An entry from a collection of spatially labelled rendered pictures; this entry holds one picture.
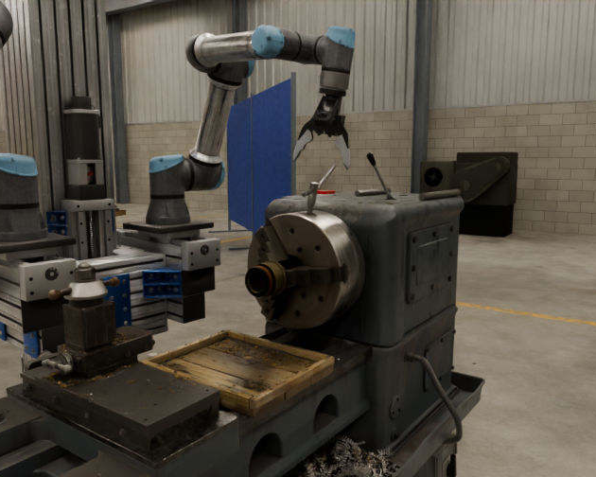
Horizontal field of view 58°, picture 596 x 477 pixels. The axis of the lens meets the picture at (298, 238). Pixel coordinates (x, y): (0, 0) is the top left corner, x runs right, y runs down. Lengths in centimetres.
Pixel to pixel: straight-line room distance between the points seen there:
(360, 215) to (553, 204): 984
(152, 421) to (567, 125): 1064
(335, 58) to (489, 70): 1026
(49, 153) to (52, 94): 18
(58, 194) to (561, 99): 1023
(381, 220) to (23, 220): 96
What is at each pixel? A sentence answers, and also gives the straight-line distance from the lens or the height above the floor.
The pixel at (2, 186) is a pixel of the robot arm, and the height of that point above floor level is 131.
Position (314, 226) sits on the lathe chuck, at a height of 121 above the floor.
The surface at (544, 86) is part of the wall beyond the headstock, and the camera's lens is 1139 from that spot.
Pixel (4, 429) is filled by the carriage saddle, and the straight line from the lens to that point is 114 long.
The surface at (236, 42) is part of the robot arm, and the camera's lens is 153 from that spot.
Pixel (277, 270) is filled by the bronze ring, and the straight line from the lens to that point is 134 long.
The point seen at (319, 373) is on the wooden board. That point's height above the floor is 88.
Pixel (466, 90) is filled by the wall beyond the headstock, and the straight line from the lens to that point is 1173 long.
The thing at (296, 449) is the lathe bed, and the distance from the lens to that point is 134.
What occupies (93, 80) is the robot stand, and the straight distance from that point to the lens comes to 194.
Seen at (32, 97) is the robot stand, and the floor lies 157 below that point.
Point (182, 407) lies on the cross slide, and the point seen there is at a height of 97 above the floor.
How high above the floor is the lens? 138
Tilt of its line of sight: 8 degrees down
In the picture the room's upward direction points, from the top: straight up
